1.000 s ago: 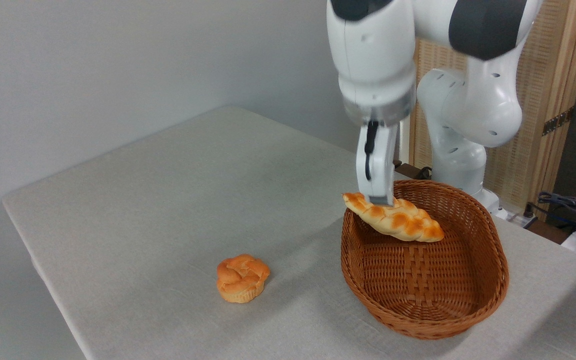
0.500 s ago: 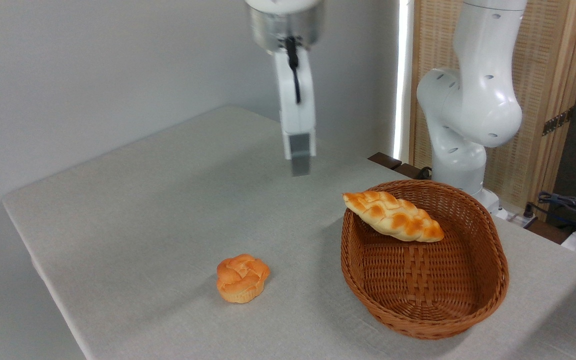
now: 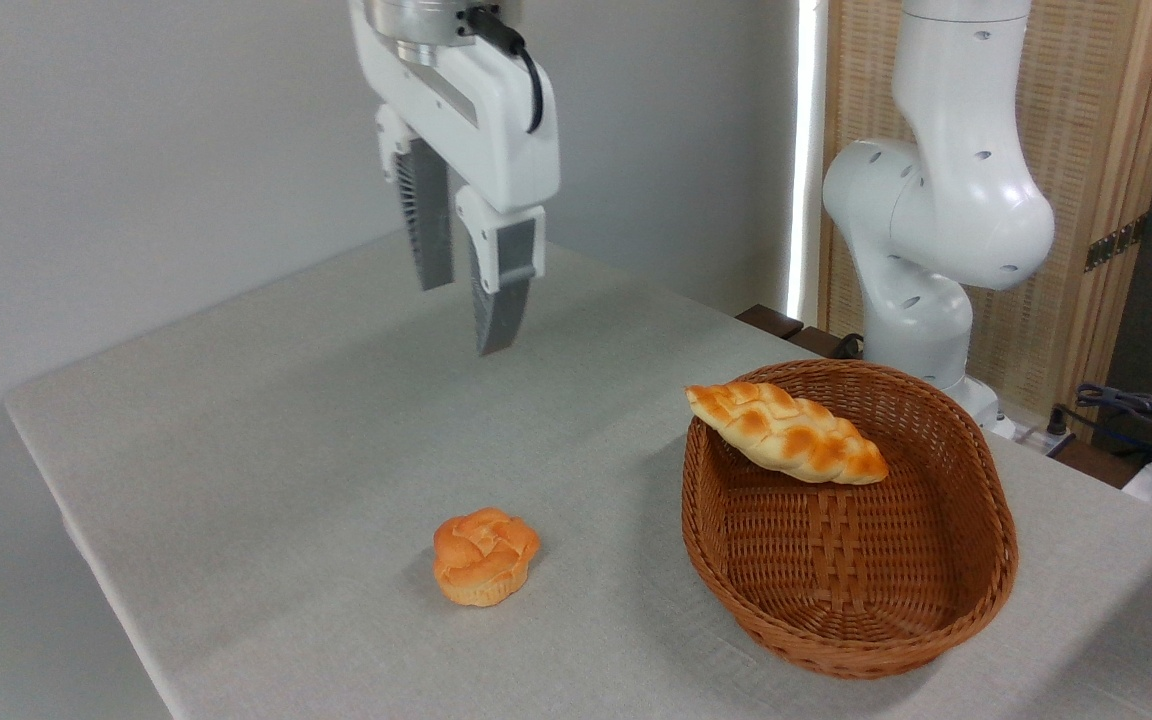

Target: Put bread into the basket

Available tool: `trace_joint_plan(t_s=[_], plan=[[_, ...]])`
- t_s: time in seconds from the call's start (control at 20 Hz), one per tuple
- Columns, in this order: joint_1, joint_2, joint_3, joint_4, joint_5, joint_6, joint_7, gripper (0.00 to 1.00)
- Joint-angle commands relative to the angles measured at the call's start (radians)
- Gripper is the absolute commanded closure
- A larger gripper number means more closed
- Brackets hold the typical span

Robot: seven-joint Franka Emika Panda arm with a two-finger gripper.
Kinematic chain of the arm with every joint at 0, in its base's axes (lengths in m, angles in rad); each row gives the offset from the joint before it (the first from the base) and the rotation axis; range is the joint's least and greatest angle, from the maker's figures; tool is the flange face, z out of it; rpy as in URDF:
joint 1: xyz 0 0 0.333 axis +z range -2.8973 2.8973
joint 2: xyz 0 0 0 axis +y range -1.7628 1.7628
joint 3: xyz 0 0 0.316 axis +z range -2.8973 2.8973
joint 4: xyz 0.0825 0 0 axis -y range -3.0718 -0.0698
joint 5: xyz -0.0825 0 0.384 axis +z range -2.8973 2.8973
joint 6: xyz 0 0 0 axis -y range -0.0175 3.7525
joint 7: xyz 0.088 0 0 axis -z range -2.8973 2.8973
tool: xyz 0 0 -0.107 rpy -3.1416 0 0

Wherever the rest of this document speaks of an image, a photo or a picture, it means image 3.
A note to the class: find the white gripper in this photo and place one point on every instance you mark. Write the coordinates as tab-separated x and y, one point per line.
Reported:
496	140

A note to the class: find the long braided bread loaf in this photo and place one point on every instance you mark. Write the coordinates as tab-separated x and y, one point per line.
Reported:
786	430

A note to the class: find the round knotted bread bun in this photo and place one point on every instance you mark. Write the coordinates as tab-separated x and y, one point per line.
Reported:
486	555

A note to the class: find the brown oval wicker basket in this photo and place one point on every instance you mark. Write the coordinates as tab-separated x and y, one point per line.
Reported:
836	560

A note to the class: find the grey tablecloth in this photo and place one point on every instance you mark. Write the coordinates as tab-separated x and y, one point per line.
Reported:
586	420

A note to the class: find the dark brown wooden block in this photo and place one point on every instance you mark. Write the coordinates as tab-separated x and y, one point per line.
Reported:
769	321
816	342

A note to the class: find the wooden woven folding screen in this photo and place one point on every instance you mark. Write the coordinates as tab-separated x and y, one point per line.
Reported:
1086	120

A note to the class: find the metal screen hinge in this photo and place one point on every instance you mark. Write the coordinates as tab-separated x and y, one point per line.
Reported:
1116	242

